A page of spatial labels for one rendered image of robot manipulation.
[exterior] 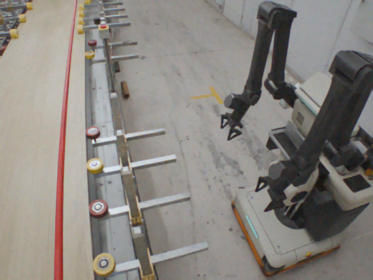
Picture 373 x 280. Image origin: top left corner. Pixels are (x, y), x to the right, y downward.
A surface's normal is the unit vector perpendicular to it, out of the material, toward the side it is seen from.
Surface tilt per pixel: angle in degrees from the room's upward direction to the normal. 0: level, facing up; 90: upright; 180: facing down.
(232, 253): 0
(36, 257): 0
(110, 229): 0
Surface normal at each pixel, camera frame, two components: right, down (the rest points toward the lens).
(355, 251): 0.05, -0.72
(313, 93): -0.61, -0.41
